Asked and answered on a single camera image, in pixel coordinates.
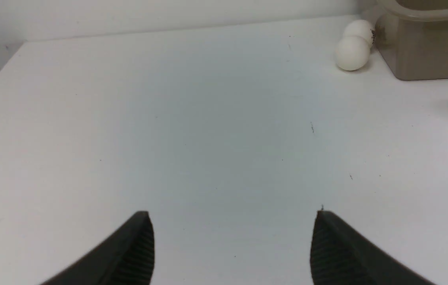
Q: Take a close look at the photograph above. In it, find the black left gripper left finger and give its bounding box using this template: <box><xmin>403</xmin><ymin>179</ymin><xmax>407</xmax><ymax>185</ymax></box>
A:
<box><xmin>43</xmin><ymin>211</ymin><xmax>155</xmax><ymax>285</ymax></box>

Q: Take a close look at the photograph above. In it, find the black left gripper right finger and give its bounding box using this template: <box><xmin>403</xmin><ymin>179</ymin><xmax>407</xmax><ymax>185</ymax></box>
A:
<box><xmin>310</xmin><ymin>210</ymin><xmax>431</xmax><ymax>285</ymax></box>

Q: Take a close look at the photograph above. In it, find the white ball left of bin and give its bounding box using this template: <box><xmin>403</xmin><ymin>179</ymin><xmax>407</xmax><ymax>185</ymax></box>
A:
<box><xmin>335</xmin><ymin>36</ymin><xmax>370</xmax><ymax>72</ymax></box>

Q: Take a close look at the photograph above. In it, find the white ball behind left corner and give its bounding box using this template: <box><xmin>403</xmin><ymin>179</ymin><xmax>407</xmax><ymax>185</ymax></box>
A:
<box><xmin>343</xmin><ymin>19</ymin><xmax>376</xmax><ymax>47</ymax></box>

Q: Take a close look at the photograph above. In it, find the beige plastic bin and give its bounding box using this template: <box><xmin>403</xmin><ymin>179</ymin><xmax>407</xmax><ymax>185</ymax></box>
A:
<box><xmin>374</xmin><ymin>0</ymin><xmax>448</xmax><ymax>81</ymax></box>

